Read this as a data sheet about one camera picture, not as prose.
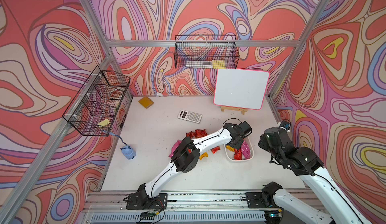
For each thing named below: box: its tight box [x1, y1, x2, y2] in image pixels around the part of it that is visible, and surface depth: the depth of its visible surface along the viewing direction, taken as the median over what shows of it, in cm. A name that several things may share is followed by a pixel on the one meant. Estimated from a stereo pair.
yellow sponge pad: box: [138, 96, 155, 109], surface depth 117 cm
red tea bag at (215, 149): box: [210, 145, 221, 155], surface depth 92 cm
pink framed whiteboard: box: [213, 68, 270, 110], surface depth 103 cm
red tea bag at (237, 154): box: [233, 147, 243, 161], surface depth 89 cm
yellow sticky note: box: [97, 118, 111, 127], surface depth 73 cm
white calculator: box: [176, 109, 203, 124], surface depth 109 cm
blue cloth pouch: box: [121, 145, 137, 160], surface depth 85 cm
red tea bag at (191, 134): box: [185, 131, 196, 140], surface depth 95 cm
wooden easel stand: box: [220, 105, 248, 115], surface depth 107 cm
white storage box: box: [223, 136, 255, 161], surface depth 89 cm
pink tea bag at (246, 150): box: [240, 140, 251, 160], surface depth 90 cm
